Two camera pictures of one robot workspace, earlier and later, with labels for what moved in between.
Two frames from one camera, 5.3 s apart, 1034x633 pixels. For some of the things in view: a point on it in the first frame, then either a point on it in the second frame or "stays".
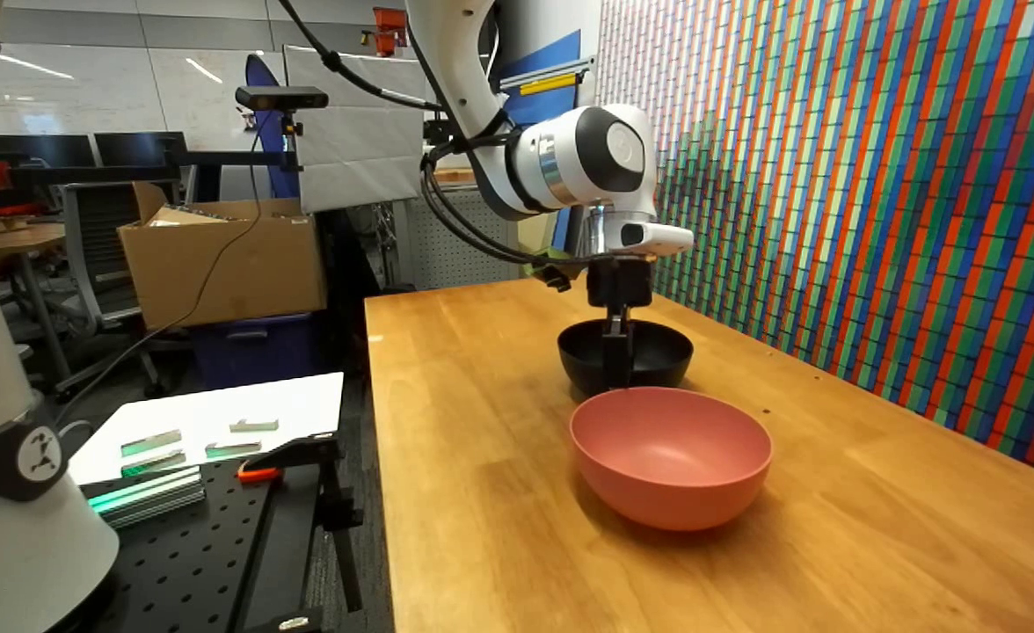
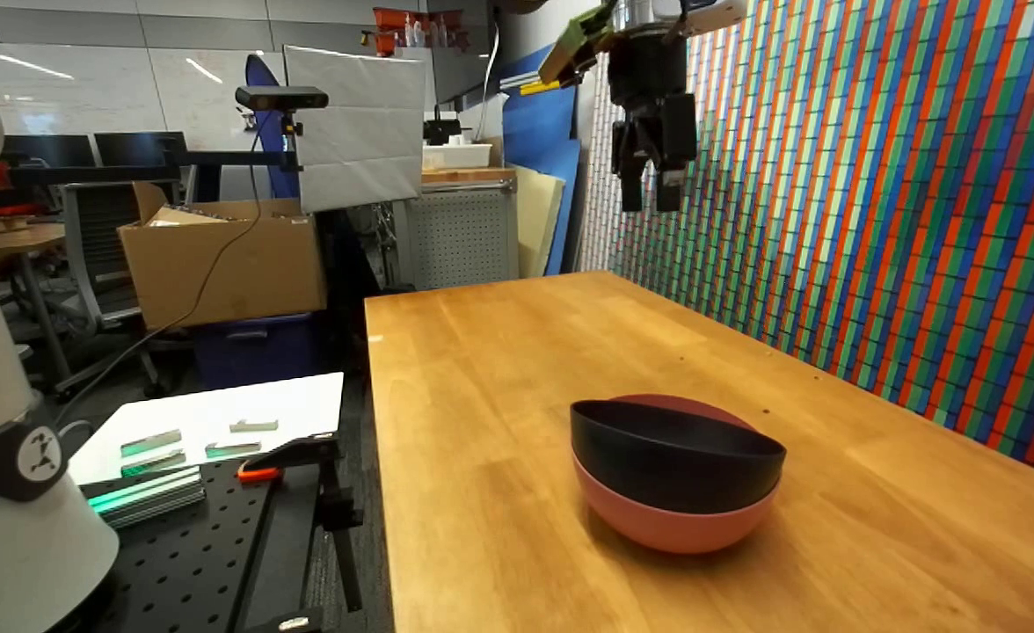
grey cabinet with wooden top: x=452 y=237 stays
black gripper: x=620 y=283 to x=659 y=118
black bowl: x=659 y=358 to x=665 y=461
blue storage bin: x=261 y=351 stays
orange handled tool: x=260 y=476 stays
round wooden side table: x=10 y=234 stays
